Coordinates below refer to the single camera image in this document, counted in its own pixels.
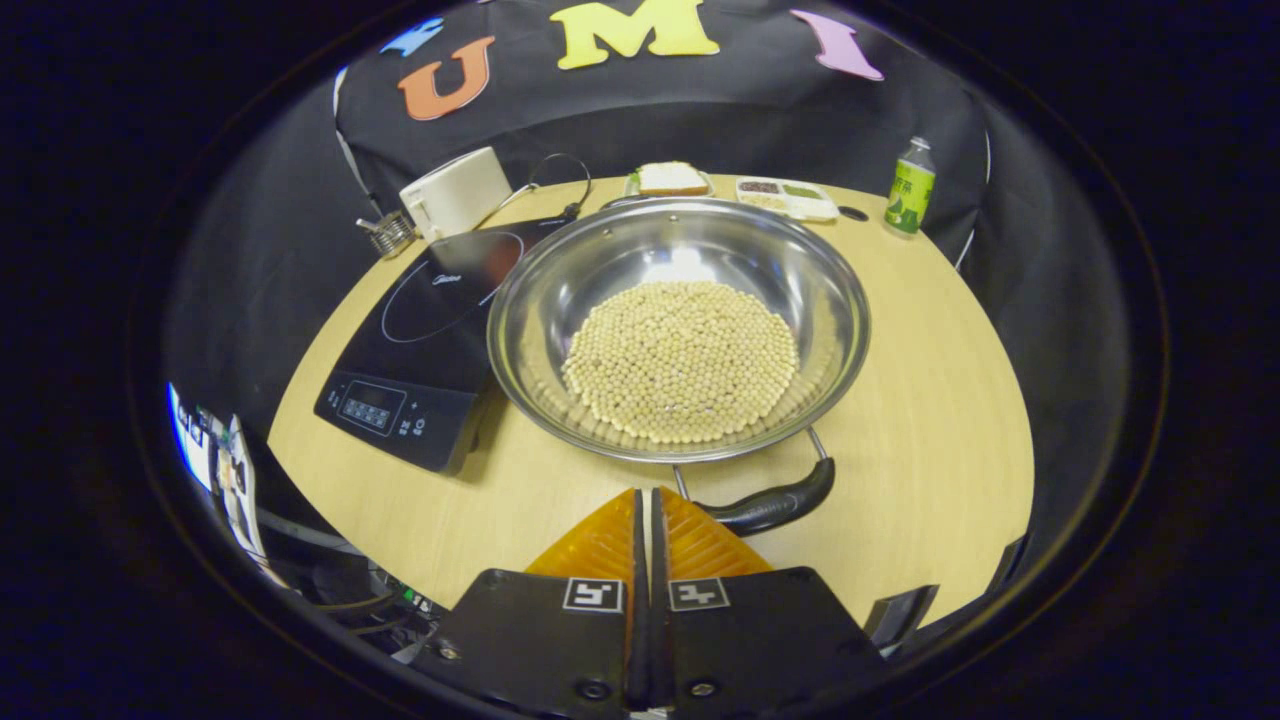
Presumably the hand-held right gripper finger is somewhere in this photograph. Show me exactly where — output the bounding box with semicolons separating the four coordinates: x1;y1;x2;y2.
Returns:
412;487;647;719
650;487;889;719

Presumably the pile of soybeans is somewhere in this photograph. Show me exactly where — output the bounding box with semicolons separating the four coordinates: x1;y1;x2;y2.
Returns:
560;280;801;446

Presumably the white divided bean tray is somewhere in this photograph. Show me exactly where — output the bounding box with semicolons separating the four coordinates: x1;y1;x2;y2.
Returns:
735;176;841;222

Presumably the green drink bottle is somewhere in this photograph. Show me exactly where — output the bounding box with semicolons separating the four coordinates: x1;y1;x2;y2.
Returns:
884;137;937;237

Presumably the black power cable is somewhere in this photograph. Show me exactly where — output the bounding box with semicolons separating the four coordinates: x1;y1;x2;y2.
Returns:
497;153;593;223

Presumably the steel pot with black handle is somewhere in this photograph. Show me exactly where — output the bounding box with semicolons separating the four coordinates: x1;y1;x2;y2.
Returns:
487;195;871;538

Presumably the black plastic block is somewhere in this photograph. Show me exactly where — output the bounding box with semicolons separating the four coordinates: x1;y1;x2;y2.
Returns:
865;585;941;646

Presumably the white toaster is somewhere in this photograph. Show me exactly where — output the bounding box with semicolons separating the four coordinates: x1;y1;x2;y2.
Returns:
399;147;513;243

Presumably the black backdrop cloth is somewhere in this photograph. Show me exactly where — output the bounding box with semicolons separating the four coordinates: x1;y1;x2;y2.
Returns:
165;0;1131;641

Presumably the tangle of cables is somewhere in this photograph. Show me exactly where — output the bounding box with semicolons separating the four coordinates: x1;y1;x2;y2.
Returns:
258;505;446;661

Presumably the black induction cooktop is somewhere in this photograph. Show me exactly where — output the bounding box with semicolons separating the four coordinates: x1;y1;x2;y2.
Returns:
313;215;576;474

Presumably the sandwich on plate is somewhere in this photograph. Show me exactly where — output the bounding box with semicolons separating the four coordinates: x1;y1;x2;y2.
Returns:
628;160;716;199

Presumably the metal wire holder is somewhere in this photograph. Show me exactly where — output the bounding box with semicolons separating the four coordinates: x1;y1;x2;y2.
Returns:
355;210;417;258

